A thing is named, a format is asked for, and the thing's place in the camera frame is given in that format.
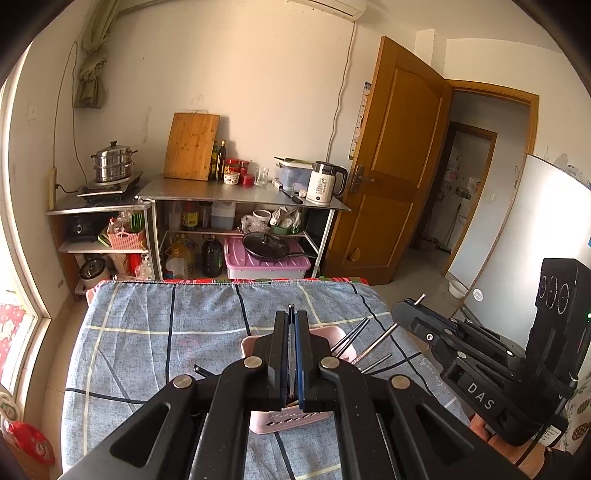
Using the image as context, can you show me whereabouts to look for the dark oil jug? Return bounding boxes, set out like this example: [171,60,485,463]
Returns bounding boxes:
[202,234,223,278]

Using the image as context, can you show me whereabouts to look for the black induction cooker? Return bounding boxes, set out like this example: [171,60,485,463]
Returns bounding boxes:
[76,171,145,198]

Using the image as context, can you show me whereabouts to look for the small steel shelf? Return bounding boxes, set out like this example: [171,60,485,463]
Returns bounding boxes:
[46,196,155,296]

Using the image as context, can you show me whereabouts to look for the wooden door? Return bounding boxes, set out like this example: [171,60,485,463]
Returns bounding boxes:
[321,36,453,286]

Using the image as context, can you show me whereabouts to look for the crumpled plastic bags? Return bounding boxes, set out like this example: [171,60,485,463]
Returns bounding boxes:
[270,205,303,235]

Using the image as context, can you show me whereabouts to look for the pink woven basket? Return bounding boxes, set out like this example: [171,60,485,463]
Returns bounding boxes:
[107,218,147,250]

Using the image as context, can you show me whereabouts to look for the white refrigerator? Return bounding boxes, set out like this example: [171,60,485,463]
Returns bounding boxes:
[445,154,591,342]

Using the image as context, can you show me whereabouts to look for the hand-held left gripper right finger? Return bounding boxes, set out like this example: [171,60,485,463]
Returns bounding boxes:
[294,310,529,480]

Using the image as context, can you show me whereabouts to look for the clear plastic lidded container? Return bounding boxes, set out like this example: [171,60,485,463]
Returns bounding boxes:
[274,156,315,191]

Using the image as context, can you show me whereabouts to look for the green white packet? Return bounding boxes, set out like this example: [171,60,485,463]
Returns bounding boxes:
[0,391,20,423]

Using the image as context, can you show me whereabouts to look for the black cable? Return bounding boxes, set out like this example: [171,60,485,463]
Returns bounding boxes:
[517,397,570,468]

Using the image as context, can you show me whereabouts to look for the yellow oil jug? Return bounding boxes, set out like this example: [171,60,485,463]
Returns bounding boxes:
[165,233,195,279]

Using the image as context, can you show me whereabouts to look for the pink plastic utensil basket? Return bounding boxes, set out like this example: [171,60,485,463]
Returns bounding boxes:
[241,324,357,435]

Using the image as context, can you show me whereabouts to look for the narrow wall calendar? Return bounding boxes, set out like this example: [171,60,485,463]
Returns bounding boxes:
[348,80,373,160]

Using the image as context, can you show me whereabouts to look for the hanging olive cloth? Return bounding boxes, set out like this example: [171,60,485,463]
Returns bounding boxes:
[74,0,122,109]

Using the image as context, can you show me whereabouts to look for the silver metal chopstick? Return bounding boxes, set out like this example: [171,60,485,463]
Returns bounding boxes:
[360,353,393,374]
[355,323,399,365]

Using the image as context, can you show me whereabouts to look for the dotted white cloth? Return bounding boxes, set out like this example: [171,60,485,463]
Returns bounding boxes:
[566,388,591,444]

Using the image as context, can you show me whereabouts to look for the black kitchen appliance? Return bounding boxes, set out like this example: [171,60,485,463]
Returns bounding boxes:
[62,216,100,243]

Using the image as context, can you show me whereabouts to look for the wall cable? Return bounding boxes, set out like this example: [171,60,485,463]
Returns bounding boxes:
[327,21,357,160]

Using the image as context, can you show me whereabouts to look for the red plastic bag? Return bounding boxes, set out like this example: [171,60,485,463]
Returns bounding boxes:
[4,419,56,466]

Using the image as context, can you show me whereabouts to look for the translucent white canister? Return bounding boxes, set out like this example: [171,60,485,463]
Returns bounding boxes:
[210,202,237,230]

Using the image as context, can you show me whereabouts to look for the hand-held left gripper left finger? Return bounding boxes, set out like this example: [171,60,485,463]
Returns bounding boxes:
[59,310,294,480]

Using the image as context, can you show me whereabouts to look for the wooden door frame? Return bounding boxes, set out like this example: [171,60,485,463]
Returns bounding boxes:
[445,79,540,259]

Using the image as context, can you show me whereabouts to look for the black frying pan with lid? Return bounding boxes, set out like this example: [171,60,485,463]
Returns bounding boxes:
[242,232,319,263]

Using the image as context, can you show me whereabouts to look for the bamboo cutting board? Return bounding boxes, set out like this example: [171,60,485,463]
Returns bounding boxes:
[164,112,221,182]

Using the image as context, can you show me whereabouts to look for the pink storage box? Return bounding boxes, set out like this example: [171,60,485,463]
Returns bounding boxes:
[224,236,312,280]

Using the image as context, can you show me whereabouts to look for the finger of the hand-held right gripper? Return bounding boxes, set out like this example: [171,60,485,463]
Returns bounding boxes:
[428,345,509,394]
[390,294,530,366]

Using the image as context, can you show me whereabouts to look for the white air conditioner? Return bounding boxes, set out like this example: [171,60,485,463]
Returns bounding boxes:
[295,0,368,21]

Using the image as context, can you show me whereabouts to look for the person's right hand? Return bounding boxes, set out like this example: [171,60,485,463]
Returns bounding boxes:
[468,414,549,479]

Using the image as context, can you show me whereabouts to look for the stainless steel table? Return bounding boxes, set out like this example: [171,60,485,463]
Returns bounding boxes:
[136,173,352,282]

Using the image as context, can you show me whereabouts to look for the red patterned rug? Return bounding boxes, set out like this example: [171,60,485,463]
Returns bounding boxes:
[0,302,34,370]

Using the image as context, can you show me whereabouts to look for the white electric kettle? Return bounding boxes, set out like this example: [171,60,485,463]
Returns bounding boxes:
[306,161,348,206]

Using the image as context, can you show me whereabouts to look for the stainless steel steamer pot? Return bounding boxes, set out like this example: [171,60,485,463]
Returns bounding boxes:
[90,141,139,183]

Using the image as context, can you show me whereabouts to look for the white window frame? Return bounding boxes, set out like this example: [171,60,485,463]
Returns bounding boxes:
[0,46,54,416]

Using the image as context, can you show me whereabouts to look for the rice cooker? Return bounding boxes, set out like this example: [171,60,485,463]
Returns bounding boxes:
[76,257,109,294]

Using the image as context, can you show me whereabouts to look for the blue plaid tablecloth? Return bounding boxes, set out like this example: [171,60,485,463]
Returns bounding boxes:
[62,279,472,480]

